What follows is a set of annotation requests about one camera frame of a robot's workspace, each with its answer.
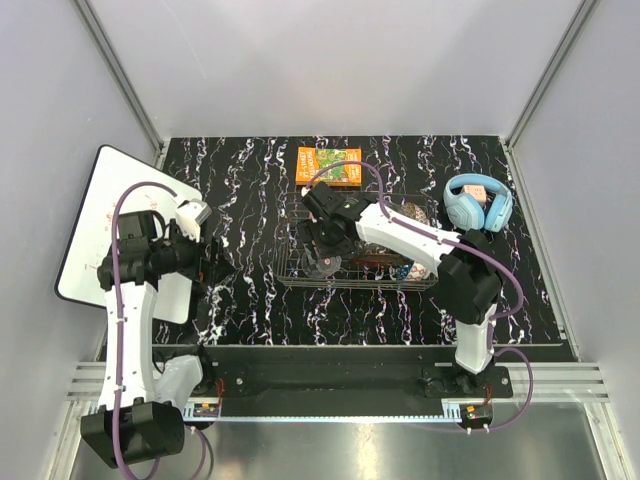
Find clear glass cup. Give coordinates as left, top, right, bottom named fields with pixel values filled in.
left=300, top=251, right=342, bottom=279

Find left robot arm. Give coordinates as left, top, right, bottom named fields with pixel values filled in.
left=81, top=203, right=233, bottom=477

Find light blue headphones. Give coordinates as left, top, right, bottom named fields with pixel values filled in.
left=443, top=173, right=513, bottom=233

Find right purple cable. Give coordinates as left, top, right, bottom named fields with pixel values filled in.
left=302, top=160, right=537, bottom=434

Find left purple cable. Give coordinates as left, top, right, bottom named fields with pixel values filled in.
left=109, top=180, right=214, bottom=480

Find blue triangle pattern bowl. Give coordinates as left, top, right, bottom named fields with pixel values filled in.
left=390, top=262, right=430, bottom=282

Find purple cable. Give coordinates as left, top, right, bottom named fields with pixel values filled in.
left=109, top=180, right=214, bottom=480
left=302, top=160, right=537, bottom=434

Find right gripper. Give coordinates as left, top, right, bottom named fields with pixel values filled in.
left=296, top=217, right=357, bottom=267

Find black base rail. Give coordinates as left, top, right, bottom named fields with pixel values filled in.
left=152, top=345, right=514, bottom=422

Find red floral plate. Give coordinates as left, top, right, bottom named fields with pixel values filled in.
left=349, top=253, right=408, bottom=267

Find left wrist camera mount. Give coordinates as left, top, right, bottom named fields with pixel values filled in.
left=175, top=199, right=212, bottom=242

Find white board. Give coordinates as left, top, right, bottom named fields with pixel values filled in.
left=54, top=145, right=203, bottom=324

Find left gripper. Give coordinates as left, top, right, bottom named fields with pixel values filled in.
left=151, top=218, right=234, bottom=286

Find orange patterned box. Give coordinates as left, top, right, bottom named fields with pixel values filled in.
left=295, top=147, right=362, bottom=187

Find beige patterned bowl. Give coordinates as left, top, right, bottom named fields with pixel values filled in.
left=398, top=202, right=430, bottom=225

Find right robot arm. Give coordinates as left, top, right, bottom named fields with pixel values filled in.
left=297, top=182, right=503, bottom=397

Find wire dish rack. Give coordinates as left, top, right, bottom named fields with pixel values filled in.
left=273, top=191, right=436, bottom=291

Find pink cube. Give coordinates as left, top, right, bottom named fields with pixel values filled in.
left=462, top=184, right=487, bottom=206

